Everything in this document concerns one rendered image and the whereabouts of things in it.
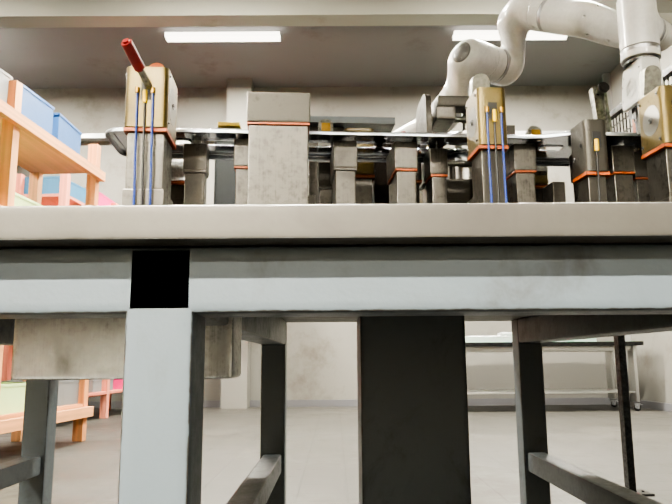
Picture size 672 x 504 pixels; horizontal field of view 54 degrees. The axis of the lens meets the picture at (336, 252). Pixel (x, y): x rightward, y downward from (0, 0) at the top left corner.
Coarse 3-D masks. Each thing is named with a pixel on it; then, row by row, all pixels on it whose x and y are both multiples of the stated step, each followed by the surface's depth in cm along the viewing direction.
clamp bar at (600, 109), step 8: (592, 88) 170; (600, 88) 168; (608, 88) 168; (592, 96) 170; (600, 96) 171; (592, 104) 170; (600, 104) 170; (592, 112) 170; (600, 112) 169; (608, 112) 168; (608, 120) 168; (608, 128) 168
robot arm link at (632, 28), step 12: (624, 0) 150; (636, 0) 149; (648, 0) 148; (624, 12) 150; (636, 12) 148; (648, 12) 148; (624, 24) 150; (636, 24) 148; (648, 24) 147; (660, 24) 150; (624, 36) 150; (636, 36) 147; (648, 36) 147; (660, 36) 151; (624, 48) 150
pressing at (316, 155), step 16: (112, 128) 135; (176, 128) 135; (112, 144) 143; (176, 144) 146; (208, 144) 146; (224, 144) 147; (384, 144) 146; (432, 144) 148; (448, 144) 147; (464, 144) 147; (512, 144) 148; (544, 144) 148; (560, 144) 148; (608, 144) 148; (624, 144) 149; (640, 144) 149; (320, 160) 156; (368, 160) 157; (384, 160) 157; (544, 160) 161; (560, 160) 161
